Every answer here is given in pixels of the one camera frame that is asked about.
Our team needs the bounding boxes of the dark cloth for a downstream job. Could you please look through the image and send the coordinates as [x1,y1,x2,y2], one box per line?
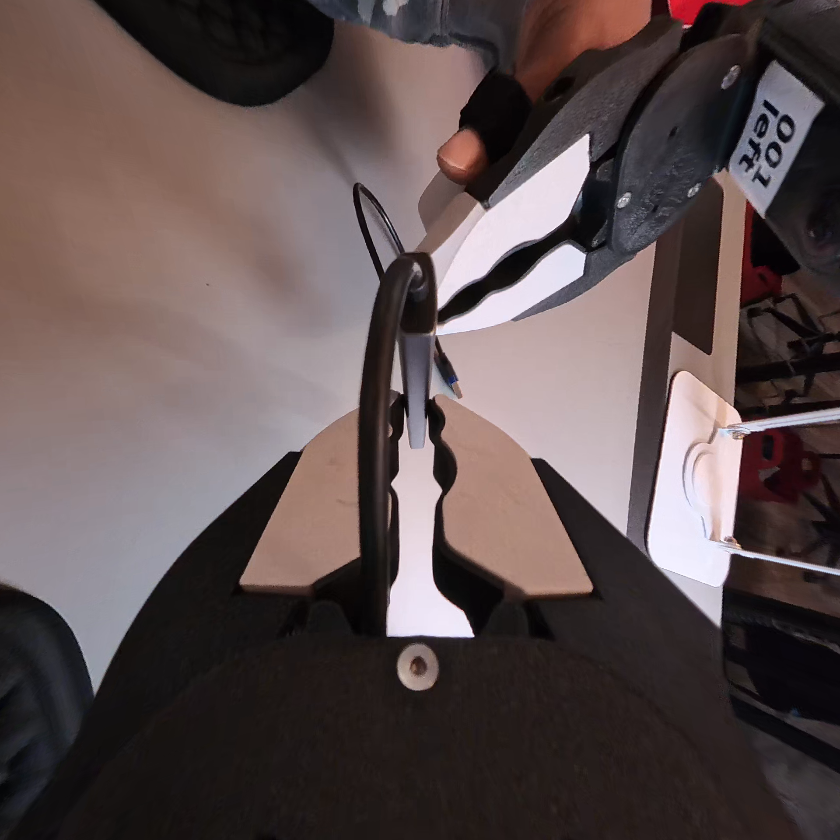
[0,584,94,840]

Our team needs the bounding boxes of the black panel on white stand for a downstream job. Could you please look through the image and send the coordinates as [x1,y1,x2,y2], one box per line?
[646,371,840,588]

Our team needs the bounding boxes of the person's left hand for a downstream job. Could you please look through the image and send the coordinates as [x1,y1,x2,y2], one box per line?
[436,0,665,185]

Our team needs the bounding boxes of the black honeycomb wrist pad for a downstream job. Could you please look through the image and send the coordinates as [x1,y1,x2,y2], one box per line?
[95,0,336,106]

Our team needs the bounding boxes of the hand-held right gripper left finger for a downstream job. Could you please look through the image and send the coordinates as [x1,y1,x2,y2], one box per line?
[238,392,403,598]

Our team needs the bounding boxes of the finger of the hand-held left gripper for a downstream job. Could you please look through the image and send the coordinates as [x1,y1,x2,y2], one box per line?
[417,134,593,309]
[436,244,588,334]

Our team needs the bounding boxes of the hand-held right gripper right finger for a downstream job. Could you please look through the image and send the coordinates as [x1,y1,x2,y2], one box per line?
[430,395,595,599]

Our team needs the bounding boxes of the person's left forearm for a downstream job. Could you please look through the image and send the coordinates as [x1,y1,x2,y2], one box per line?
[364,0,536,48]

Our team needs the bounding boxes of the black cable with blue plug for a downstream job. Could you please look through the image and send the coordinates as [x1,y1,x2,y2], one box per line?
[353,182,463,400]

